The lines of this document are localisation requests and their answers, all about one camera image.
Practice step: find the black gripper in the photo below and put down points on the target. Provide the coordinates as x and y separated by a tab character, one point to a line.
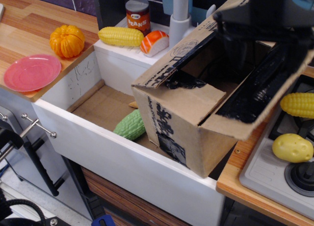
288	22

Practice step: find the brown cardboard box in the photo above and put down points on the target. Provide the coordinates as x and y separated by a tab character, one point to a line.
195	105

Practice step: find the yellow toy corn on stove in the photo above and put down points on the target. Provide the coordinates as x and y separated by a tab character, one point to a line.
298	105

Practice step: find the grey toy faucet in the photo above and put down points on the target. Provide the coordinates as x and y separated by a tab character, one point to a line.
180	21

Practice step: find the yellow toy potato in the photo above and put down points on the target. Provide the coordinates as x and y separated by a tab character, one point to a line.
292	148

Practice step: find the toy salmon sushi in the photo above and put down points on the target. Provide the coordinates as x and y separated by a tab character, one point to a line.
154	42

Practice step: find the toy beans can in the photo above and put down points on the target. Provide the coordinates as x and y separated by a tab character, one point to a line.
138	15

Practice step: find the grey toy stove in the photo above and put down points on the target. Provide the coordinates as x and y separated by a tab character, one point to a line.
289	184

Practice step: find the yellow toy corn on sink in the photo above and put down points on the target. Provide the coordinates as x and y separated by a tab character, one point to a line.
121	36

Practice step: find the green toy bitter gourd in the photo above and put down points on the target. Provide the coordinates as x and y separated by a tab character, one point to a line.
131	127

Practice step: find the white toy sink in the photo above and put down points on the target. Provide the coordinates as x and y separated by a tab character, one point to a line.
84	107

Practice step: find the orange toy pumpkin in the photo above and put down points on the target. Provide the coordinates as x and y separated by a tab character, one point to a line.
67	41

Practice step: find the pink plastic plate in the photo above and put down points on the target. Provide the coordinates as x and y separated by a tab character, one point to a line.
32	72

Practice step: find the metal clamp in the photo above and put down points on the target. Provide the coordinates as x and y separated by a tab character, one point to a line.
15	141

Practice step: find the blue clamp handle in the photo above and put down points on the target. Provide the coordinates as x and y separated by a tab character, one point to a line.
104	220

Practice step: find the black oven door handle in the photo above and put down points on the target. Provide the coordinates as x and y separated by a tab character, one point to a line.
31	149

